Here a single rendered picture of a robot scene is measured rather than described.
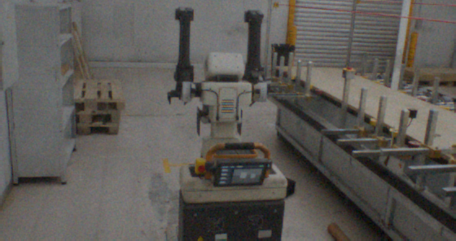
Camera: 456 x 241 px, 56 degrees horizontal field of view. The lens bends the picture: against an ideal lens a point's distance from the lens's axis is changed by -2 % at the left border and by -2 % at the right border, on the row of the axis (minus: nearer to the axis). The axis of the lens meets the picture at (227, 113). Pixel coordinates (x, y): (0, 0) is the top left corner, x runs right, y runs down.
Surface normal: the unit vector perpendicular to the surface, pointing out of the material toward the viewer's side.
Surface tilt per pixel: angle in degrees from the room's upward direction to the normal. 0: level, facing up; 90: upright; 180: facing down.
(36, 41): 90
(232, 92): 82
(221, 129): 82
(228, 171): 115
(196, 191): 90
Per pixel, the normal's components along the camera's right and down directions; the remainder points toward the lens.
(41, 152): 0.22, 0.26
